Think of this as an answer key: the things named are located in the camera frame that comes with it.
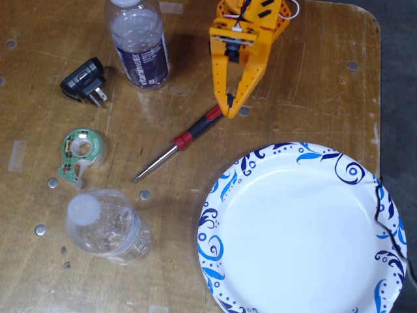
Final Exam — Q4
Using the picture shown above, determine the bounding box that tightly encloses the green tape dispenser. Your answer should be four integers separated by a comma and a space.
57, 127, 108, 189

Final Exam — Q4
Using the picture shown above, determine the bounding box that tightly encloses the servo wire bundle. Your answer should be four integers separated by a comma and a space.
233, 0, 300, 32

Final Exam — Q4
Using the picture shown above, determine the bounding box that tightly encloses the thin black cable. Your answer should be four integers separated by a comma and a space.
372, 175, 417, 284

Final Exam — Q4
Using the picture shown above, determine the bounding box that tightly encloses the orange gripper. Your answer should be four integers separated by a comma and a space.
210, 0, 283, 119

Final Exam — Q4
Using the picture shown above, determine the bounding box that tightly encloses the red black screwdriver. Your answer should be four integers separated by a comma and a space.
131, 103, 229, 184

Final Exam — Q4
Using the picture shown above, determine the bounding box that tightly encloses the clear plastic water bottle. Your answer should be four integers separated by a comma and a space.
65, 188, 152, 263

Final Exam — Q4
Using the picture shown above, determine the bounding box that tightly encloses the vitaminwater bottle with purple label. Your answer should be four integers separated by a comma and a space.
104, 0, 172, 91

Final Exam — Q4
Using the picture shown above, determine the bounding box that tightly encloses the black power plug adapter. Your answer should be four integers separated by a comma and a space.
59, 57, 108, 108

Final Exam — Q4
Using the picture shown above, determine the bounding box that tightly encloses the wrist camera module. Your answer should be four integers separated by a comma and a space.
210, 31, 258, 65

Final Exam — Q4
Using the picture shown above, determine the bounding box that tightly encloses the white paper plate blue print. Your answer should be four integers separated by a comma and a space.
197, 142, 408, 313

